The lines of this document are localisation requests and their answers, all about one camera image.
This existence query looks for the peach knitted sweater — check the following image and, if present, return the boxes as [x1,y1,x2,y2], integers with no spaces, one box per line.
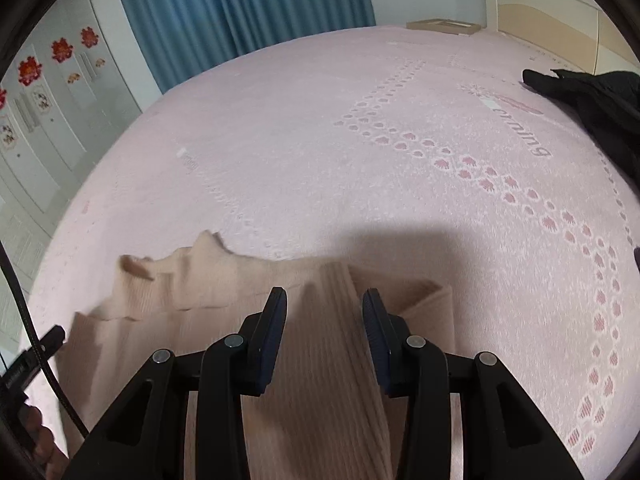
[55,230,457,480]

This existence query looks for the blue curtain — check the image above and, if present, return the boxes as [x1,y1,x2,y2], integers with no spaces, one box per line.
[109,0,377,95]

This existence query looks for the white wardrobe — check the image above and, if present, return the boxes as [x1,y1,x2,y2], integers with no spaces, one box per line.
[0,0,144,286]

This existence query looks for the pink patterned bed sheet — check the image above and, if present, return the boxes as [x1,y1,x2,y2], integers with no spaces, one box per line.
[25,24,640,480]

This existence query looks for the black cable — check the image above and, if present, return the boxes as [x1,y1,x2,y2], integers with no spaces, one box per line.
[0,247,91,438]

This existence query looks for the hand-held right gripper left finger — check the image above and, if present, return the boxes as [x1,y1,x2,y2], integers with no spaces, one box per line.
[62,286,289,480]

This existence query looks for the cream bed headboard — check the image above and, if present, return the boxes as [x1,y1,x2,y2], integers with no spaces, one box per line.
[484,0,640,80]

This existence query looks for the person's left hand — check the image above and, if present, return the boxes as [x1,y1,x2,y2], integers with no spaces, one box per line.
[22,404,71,477]

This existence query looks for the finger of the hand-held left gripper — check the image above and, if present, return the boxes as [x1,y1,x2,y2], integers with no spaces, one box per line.
[22,325,67,362]

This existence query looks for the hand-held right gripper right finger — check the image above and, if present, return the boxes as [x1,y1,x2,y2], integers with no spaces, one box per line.
[361,287,587,480]

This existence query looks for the black jacket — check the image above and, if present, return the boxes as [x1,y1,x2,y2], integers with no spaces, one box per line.
[522,67,640,187]

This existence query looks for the flat cardboard box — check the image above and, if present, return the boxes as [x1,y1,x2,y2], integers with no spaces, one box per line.
[406,17,482,36]

